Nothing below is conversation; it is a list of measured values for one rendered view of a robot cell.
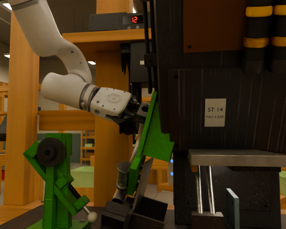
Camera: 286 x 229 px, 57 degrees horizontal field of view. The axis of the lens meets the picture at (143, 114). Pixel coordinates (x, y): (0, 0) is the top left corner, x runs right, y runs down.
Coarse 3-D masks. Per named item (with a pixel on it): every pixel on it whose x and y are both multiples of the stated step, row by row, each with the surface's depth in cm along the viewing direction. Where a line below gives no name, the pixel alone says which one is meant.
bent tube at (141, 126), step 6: (144, 102) 78; (144, 108) 78; (138, 114) 75; (144, 114) 75; (138, 132) 82; (138, 138) 82; (138, 144) 82; (132, 156) 80; (120, 192) 70; (126, 192) 71; (114, 198) 68; (120, 198) 68
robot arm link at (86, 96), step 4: (88, 84) 79; (84, 88) 77; (88, 88) 77; (92, 88) 77; (84, 92) 77; (88, 92) 77; (92, 92) 78; (84, 96) 76; (88, 96) 76; (80, 100) 77; (84, 100) 77; (88, 100) 77; (80, 104) 77; (84, 104) 77; (88, 104) 78; (80, 108) 79; (84, 108) 78; (88, 108) 79
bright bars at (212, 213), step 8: (208, 168) 62; (200, 176) 61; (208, 176) 60; (200, 184) 58; (208, 184) 58; (200, 192) 57; (208, 192) 57; (200, 200) 55; (200, 208) 54; (192, 216) 52; (200, 216) 51; (208, 216) 51; (216, 216) 51; (192, 224) 51; (200, 224) 51; (208, 224) 51; (216, 224) 51
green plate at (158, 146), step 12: (156, 96) 65; (156, 108) 66; (156, 120) 66; (144, 132) 65; (156, 132) 65; (144, 144) 66; (156, 144) 65; (168, 144) 65; (144, 156) 72; (156, 156) 65; (168, 156) 65
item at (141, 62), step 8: (136, 48) 95; (144, 48) 94; (136, 56) 94; (136, 64) 94; (136, 72) 94; (144, 72) 94; (152, 72) 93; (136, 80) 94; (144, 80) 93; (152, 80) 93
